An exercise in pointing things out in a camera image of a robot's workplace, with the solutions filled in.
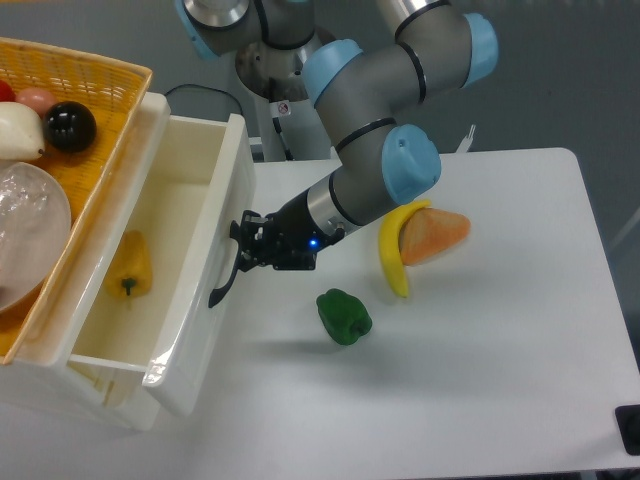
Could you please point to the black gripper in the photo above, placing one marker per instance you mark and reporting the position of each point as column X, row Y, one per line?
column 290, row 238

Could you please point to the white top drawer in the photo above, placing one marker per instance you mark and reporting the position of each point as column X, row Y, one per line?
column 201, row 180

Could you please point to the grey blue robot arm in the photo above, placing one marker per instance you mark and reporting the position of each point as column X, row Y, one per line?
column 356, row 95

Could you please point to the white drawer cabinet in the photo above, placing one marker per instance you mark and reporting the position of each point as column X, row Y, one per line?
column 65, row 358

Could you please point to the green bell pepper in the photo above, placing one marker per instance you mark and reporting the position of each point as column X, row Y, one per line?
column 344, row 316

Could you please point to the yellow bell pepper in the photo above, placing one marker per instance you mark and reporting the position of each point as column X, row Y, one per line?
column 130, row 273

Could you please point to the yellow banana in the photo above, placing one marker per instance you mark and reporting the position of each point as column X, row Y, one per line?
column 389, row 249

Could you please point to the orange triangular bread slice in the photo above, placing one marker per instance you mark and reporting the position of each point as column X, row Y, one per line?
column 430, row 232

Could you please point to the yellow woven basket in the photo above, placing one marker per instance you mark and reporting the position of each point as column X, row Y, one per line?
column 98, row 98

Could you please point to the black ball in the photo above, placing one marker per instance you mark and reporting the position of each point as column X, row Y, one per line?
column 69, row 126

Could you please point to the clear plastic wrapped bowl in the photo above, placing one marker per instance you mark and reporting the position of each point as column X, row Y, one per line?
column 35, row 228

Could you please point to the white toy radish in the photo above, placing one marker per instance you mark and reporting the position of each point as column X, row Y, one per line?
column 22, row 137

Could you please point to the pink toy fruit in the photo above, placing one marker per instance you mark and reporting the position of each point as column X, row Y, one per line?
column 38, row 99

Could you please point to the red toy tomato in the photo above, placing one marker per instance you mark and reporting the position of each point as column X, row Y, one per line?
column 7, row 93

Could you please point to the black corner clamp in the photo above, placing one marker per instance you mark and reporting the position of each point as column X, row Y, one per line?
column 628, row 420

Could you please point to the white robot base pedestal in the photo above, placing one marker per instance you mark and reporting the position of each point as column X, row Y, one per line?
column 289, row 126

